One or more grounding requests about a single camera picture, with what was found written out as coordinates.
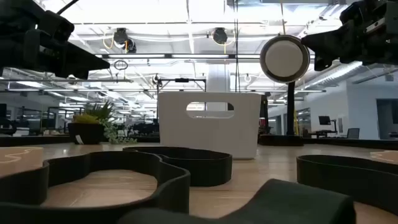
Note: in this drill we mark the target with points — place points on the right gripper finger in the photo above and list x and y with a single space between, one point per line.
329 43

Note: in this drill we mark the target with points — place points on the black metal table frame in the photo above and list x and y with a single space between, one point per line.
37 141

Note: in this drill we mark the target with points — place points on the white plastic bin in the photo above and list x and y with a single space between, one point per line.
208 137

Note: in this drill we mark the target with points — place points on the black background gantry frame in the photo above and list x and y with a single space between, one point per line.
182 80

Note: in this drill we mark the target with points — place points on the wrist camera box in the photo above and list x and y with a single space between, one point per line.
354 12
57 26

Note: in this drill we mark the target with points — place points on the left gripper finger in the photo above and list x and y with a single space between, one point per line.
81 63

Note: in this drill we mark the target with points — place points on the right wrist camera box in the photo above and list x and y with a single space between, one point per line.
354 12

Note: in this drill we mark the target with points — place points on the potted succulent plant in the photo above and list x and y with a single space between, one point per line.
87 132

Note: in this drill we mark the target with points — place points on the small black rectangular block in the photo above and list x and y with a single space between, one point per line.
280 205

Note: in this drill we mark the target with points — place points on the office chair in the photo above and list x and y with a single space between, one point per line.
353 133

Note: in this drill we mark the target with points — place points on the black rubber band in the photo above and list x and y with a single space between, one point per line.
211 169
171 186
342 180

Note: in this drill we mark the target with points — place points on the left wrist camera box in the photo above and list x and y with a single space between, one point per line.
57 26

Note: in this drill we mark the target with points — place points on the computer monitor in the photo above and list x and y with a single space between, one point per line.
324 120

